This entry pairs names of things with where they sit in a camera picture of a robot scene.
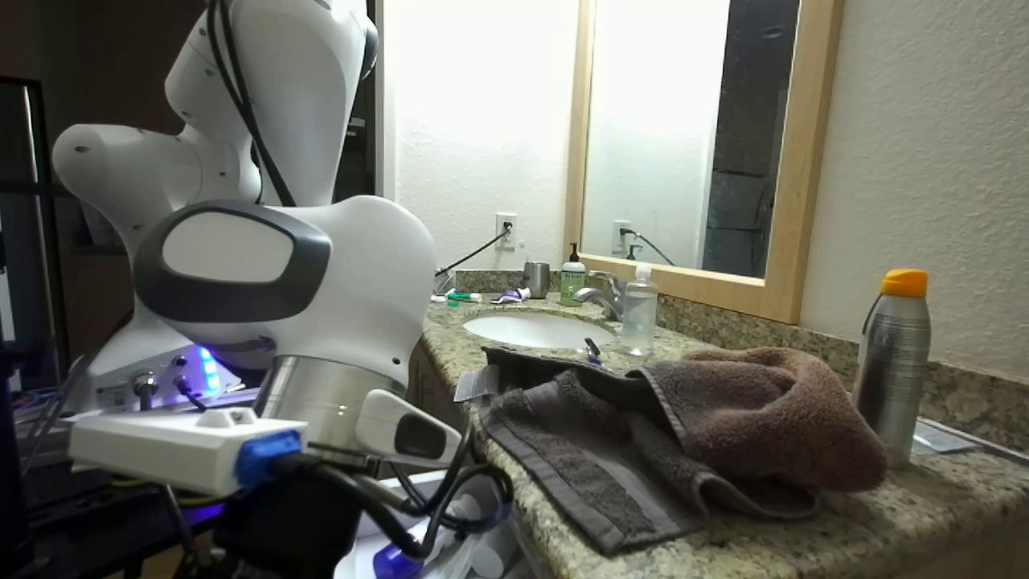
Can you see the purple toothpaste tube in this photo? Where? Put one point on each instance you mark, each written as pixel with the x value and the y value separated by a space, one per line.
pixel 510 295

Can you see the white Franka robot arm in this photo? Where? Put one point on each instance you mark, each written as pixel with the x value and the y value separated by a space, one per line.
pixel 356 277

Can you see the white sink basin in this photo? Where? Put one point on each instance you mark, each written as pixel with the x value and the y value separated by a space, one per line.
pixel 534 331

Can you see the flat clear plastic packet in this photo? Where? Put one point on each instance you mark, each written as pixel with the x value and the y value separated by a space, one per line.
pixel 949 437

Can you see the wood framed mirror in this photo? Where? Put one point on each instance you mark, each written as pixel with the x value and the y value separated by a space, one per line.
pixel 797 161

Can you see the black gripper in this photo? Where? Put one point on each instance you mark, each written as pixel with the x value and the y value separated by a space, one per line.
pixel 293 533

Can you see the green toothpaste tube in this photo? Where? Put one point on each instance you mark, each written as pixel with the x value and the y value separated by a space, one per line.
pixel 461 298

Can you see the white wall outlet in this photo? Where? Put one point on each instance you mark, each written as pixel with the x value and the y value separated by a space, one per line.
pixel 506 229

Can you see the silver spray can orange cap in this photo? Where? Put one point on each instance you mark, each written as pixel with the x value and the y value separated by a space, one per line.
pixel 890 364

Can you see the green soap pump bottle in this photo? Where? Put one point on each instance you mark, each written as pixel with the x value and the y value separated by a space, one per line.
pixel 573 277

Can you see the grey towel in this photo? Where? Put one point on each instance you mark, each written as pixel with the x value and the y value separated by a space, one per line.
pixel 599 462

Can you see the brown towel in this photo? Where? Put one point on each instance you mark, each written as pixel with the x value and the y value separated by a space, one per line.
pixel 783 419

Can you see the aluminium mounting bracket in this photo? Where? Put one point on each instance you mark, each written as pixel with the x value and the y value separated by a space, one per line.
pixel 204 376

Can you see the clear bottle with white cap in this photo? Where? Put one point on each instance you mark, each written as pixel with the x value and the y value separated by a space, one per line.
pixel 639 317

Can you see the white wrist box blue connector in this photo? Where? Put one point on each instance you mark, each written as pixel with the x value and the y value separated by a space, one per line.
pixel 172 448

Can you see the metal cup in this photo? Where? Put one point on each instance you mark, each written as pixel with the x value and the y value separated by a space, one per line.
pixel 539 277

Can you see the chrome faucet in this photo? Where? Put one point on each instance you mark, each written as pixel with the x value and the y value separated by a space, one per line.
pixel 605 295

